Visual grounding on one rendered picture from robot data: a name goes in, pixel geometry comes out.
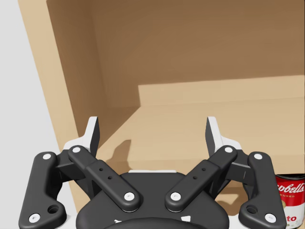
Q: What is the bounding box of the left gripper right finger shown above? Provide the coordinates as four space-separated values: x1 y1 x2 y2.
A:
164 116 288 229

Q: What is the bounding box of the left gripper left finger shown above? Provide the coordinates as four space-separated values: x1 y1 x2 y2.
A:
18 116 142 229

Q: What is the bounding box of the pale wooden shelf unit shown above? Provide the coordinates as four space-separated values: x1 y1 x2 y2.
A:
18 0 305 217

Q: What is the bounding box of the red and white can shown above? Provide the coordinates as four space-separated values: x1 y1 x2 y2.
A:
275 174 305 229

